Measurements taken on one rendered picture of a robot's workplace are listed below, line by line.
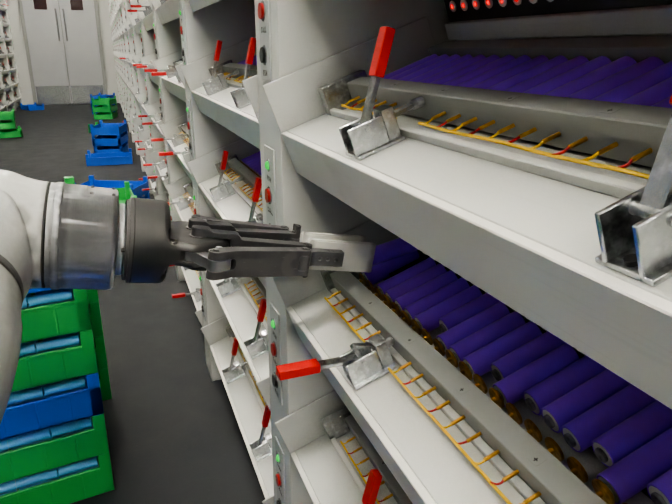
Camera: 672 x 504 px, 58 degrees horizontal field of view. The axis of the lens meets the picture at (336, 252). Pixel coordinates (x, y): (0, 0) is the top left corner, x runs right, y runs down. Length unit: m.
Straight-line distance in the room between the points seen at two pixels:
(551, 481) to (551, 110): 0.21
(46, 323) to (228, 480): 0.44
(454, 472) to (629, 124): 0.24
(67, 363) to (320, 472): 0.52
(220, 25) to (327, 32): 0.70
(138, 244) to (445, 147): 0.26
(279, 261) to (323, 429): 0.30
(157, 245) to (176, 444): 0.83
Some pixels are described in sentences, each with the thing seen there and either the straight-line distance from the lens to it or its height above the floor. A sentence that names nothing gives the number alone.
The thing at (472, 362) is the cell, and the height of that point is 0.53.
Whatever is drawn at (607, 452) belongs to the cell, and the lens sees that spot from 0.40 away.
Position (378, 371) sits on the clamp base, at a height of 0.50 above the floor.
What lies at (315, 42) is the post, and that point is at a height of 0.76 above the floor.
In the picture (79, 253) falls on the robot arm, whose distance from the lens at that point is 0.52.
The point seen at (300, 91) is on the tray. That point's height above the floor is 0.72.
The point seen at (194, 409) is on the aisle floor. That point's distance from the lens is 1.42.
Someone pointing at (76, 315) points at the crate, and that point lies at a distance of 1.07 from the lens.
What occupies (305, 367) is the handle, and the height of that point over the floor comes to 0.51.
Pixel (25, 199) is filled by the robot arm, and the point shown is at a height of 0.65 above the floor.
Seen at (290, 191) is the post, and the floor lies 0.61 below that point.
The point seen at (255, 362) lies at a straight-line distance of 0.97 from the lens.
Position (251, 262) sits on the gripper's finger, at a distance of 0.53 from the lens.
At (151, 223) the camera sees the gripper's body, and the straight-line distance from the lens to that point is 0.53.
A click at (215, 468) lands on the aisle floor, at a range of 1.24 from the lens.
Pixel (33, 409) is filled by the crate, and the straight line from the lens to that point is 1.13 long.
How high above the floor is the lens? 0.76
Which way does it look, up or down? 19 degrees down
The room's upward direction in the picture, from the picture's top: straight up
